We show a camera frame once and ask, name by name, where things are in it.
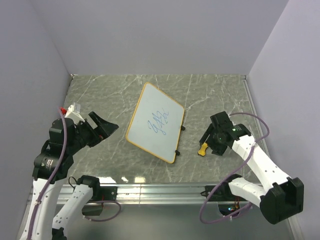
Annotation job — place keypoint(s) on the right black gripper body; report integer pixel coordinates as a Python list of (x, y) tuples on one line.
[(215, 142)]

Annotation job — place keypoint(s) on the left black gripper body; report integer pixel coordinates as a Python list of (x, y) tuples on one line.
[(86, 134)]

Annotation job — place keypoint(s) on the yellow whiteboard eraser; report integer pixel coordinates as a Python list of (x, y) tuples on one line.
[(202, 150)]

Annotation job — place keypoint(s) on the yellow framed whiteboard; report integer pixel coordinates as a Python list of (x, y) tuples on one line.
[(155, 126)]

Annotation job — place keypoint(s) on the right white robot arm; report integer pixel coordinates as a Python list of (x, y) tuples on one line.
[(278, 196)]

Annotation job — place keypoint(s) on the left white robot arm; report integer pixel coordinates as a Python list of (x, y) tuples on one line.
[(68, 135)]

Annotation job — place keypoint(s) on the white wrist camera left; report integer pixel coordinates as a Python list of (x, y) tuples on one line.
[(73, 113)]

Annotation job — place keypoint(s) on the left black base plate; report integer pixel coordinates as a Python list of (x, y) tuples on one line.
[(106, 193)]

